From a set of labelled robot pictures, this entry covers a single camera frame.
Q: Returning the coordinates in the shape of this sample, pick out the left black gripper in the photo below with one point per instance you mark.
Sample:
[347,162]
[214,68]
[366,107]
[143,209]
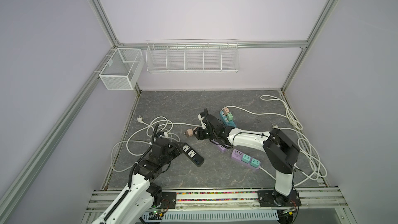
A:
[176,149]

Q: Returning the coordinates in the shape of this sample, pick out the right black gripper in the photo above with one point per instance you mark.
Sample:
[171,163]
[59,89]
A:
[199,130]

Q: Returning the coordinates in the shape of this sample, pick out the black power strip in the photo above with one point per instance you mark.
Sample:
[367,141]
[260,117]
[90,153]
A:
[192,155]

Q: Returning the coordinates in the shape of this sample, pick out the purple power strip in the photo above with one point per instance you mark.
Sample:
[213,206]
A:
[221,147]
[236,156]

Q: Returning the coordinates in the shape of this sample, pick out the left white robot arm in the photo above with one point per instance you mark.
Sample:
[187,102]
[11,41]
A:
[141,193]

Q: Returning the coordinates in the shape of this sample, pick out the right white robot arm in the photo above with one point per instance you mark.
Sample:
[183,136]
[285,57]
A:
[281,151]

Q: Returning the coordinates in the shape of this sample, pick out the teal power strip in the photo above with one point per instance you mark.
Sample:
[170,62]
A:
[225,121]

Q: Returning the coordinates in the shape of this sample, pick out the green adapter on teal strip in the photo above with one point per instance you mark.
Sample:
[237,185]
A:
[229,117]

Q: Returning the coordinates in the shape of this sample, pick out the pink adapter on teal strip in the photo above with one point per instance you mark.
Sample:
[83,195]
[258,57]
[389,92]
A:
[225,110]

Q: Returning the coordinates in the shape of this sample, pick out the white mesh box basket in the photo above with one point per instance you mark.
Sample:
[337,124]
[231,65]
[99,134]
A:
[123,69]

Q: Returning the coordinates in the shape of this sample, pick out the white wire shelf basket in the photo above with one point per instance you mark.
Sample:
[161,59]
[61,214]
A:
[193,56]

